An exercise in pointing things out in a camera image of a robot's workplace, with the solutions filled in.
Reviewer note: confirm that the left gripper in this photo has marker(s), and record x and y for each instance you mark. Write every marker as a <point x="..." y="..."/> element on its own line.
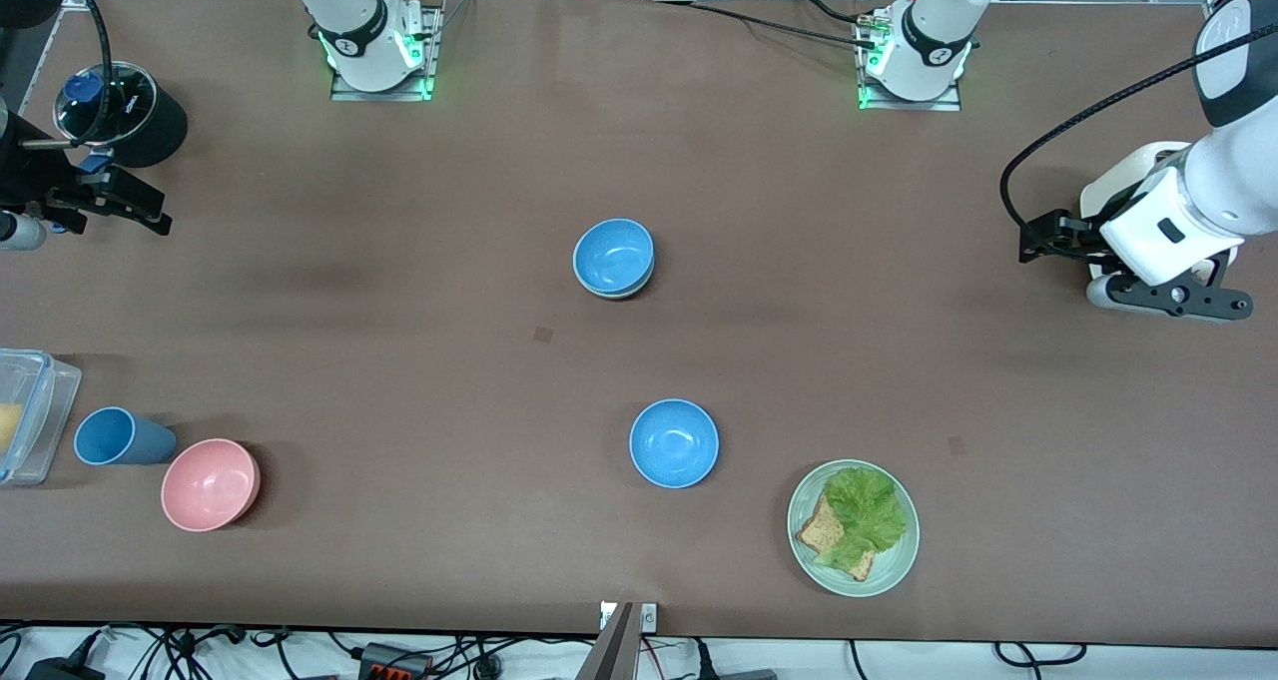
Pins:
<point x="1086" y="237"/>

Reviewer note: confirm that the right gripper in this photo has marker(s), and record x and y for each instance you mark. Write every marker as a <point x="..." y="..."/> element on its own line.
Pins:
<point x="30" y="176"/>

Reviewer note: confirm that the blue bowl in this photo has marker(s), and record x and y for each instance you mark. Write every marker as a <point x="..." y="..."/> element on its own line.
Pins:
<point x="674" y="443"/>
<point x="614" y="256"/>

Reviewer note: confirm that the pale green bowl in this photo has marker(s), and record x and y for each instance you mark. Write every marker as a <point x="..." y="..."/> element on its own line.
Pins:
<point x="616" y="295"/>

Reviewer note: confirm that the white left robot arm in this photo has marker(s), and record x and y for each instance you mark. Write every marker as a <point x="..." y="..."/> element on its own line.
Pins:
<point x="1238" y="181"/>

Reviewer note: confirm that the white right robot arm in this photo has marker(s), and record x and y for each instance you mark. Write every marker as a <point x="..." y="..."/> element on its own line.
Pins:
<point x="349" y="31"/>

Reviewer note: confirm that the pink bowl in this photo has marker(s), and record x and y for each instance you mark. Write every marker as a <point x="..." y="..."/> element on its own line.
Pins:
<point x="210" y="485"/>

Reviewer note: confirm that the white round object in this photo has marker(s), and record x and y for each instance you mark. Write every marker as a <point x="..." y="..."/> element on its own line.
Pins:
<point x="1118" y="176"/>

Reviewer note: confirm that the glass lid blue knob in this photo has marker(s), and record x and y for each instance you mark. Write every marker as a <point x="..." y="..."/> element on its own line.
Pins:
<point x="125" y="106"/>

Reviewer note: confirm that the clear plastic food container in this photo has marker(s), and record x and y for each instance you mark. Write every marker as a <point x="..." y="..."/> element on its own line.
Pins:
<point x="50" y="400"/>

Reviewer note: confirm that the blue plastic cup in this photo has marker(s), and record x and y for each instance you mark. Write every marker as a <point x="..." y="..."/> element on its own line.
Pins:
<point x="125" y="438"/>

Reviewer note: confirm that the yellow food piece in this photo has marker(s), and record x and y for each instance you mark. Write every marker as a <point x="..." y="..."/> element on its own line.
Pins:
<point x="8" y="425"/>

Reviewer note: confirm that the green lettuce leaf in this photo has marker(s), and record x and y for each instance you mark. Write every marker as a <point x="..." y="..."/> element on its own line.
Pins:
<point x="869" y="510"/>

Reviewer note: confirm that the pale green plate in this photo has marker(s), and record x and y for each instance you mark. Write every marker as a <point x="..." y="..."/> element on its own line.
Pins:
<point x="889" y="568"/>

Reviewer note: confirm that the brown bread slice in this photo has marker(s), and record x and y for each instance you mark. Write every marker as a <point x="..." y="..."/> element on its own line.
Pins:
<point x="821" y="532"/>

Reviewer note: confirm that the black power adapter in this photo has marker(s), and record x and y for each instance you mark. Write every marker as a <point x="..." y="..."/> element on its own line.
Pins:
<point x="60" y="672"/>

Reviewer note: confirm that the black orange power strip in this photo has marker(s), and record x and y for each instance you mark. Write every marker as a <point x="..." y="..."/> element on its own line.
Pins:
<point x="394" y="665"/>

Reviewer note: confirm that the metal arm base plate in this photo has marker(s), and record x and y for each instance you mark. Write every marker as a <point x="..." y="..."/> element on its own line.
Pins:
<point x="904" y="105"/>
<point x="384" y="96"/>

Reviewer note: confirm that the small white table bracket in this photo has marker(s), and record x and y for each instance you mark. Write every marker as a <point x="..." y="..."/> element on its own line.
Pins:
<point x="649" y="617"/>

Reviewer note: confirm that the grey camera stand pole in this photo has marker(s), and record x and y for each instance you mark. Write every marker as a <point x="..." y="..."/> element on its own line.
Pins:
<point x="611" y="655"/>

